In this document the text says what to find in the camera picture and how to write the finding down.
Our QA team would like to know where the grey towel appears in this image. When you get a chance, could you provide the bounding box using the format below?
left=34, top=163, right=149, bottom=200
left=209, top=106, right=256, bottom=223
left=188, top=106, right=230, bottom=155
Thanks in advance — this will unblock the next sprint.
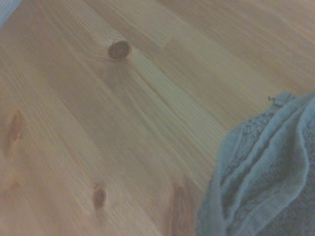
left=195, top=92, right=315, bottom=236

